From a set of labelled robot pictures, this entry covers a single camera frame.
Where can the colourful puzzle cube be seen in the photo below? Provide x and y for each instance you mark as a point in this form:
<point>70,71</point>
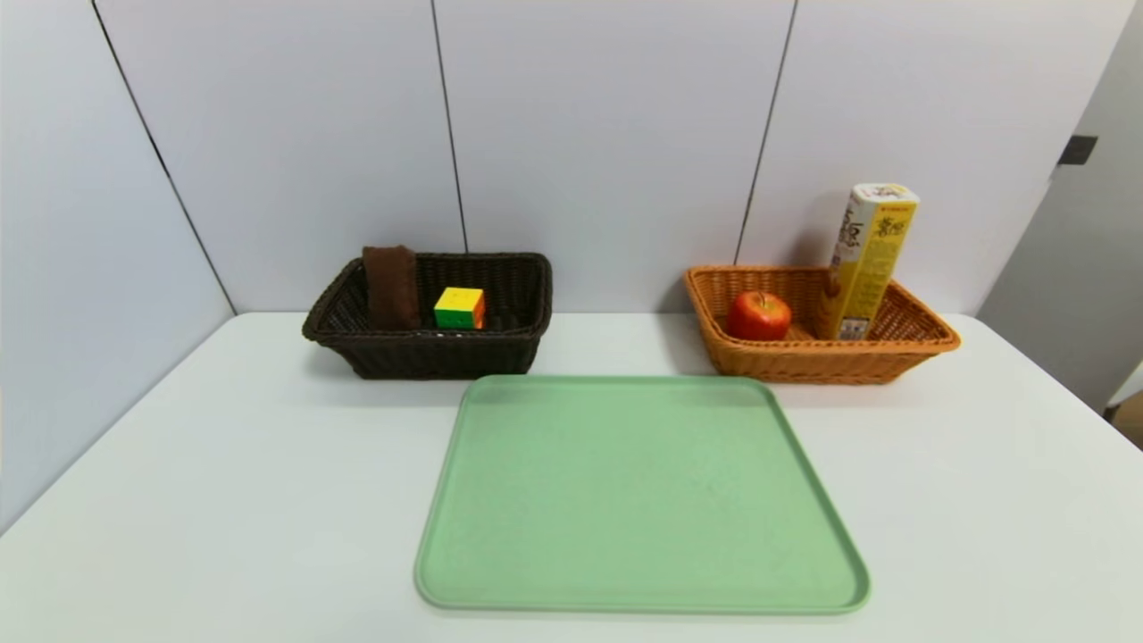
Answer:
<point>459,308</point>

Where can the brown towel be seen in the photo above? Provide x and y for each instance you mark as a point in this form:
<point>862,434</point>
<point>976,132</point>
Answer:
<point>391,288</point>

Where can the red apple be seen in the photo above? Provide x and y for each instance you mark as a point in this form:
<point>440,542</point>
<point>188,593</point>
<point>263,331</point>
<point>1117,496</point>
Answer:
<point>759,317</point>

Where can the yellow crisps box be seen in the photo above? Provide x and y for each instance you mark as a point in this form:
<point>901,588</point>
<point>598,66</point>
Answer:
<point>868,261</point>

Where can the dark brown wicker basket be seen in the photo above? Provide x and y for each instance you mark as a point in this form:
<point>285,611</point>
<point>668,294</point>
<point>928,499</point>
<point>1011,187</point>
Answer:
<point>429,355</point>

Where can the orange wicker basket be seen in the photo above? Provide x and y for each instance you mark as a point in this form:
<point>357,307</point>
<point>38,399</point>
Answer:
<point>804,362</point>

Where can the light green plastic tray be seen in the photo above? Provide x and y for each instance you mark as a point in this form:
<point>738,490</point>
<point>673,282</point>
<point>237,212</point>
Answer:
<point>643,500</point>

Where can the white background object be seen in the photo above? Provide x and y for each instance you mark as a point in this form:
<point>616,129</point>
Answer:
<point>1130,388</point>

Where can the black wall bracket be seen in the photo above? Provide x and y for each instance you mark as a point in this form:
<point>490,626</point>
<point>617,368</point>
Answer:
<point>1078,150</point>

